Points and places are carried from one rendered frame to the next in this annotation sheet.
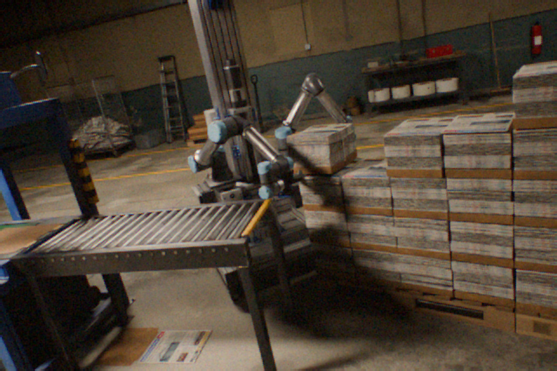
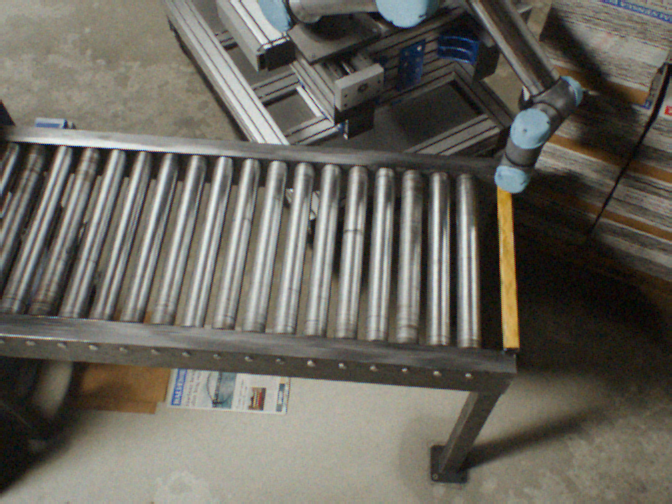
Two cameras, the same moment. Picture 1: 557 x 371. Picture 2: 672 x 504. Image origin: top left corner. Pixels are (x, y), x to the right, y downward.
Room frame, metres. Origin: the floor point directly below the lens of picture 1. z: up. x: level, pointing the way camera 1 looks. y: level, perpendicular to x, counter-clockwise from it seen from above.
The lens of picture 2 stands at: (1.27, 0.68, 2.18)
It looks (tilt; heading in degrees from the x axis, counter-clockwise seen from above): 59 degrees down; 347
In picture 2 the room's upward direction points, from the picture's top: 1 degrees clockwise
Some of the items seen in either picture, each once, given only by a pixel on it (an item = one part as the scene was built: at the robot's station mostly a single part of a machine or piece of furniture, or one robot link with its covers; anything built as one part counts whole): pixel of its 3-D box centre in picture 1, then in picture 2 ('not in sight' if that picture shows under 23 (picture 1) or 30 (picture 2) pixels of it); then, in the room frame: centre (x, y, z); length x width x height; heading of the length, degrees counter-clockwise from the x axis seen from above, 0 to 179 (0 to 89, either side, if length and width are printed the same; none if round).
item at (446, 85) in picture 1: (412, 79); not in sight; (8.01, -2.82, 0.55); 1.80 x 0.70 x 1.09; 73
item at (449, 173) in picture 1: (483, 161); not in sight; (1.99, -1.02, 0.86); 0.38 x 0.29 x 0.04; 144
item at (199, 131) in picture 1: (218, 125); not in sight; (8.93, 1.08, 0.28); 1.20 x 0.83 x 0.57; 73
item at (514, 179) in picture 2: (269, 190); (517, 165); (2.16, 0.07, 0.87); 0.11 x 0.08 x 0.09; 143
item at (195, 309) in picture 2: (146, 231); (209, 241); (2.17, 0.78, 0.77); 0.47 x 0.05 x 0.05; 163
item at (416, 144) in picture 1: (423, 145); not in sight; (2.17, -0.79, 0.95); 0.38 x 0.29 x 0.23; 142
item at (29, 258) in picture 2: (87, 235); (39, 228); (2.29, 1.16, 0.77); 0.47 x 0.05 x 0.05; 163
